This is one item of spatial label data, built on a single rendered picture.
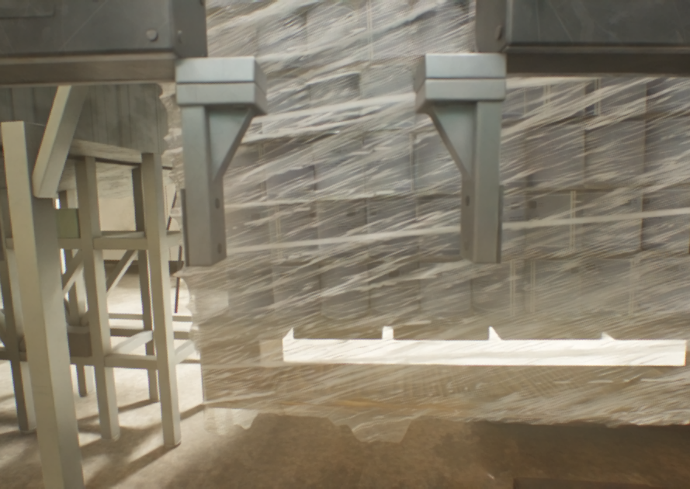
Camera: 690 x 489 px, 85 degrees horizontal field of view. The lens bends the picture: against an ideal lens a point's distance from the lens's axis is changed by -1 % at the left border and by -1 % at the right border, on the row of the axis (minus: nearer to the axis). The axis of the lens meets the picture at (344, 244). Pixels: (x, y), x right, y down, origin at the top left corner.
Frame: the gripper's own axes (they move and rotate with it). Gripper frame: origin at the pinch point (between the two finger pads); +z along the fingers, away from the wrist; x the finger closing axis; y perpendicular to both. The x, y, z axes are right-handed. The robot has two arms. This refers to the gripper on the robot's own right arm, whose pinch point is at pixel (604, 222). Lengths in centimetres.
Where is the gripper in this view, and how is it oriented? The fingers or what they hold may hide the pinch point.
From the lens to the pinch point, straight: 24.9
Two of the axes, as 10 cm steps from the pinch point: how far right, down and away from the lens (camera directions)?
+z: 0.1, 9.9, 1.2
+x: 10.0, -0.1, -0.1
